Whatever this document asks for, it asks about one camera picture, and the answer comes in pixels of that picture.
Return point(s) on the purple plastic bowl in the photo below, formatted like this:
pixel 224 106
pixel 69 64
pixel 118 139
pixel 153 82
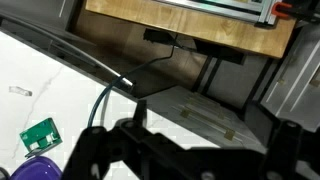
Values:
pixel 37 168

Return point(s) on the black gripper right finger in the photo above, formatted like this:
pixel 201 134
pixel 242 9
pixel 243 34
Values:
pixel 290 144

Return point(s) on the wooden platform board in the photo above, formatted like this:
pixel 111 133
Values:
pixel 212 28

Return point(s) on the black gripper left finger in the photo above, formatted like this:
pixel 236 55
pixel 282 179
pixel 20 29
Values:
pixel 97 148

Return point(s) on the orange black clamp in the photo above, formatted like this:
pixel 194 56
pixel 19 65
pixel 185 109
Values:
pixel 285 10

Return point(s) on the small white object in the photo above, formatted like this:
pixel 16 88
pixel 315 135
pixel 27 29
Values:
pixel 19 90

